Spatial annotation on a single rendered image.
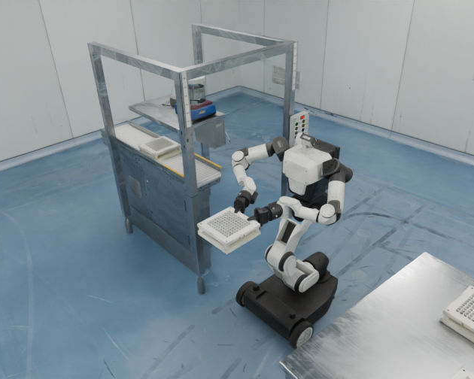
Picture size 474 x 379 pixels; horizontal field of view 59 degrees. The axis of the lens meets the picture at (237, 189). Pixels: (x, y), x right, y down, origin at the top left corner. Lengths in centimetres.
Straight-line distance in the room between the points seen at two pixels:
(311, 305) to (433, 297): 106
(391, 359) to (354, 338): 17
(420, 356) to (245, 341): 141
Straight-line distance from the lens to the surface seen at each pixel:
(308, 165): 249
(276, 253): 277
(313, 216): 236
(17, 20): 571
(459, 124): 568
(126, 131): 389
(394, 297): 225
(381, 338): 206
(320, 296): 319
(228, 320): 323
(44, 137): 604
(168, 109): 303
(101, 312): 347
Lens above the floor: 242
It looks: 31 degrees down
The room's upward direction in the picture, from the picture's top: 2 degrees counter-clockwise
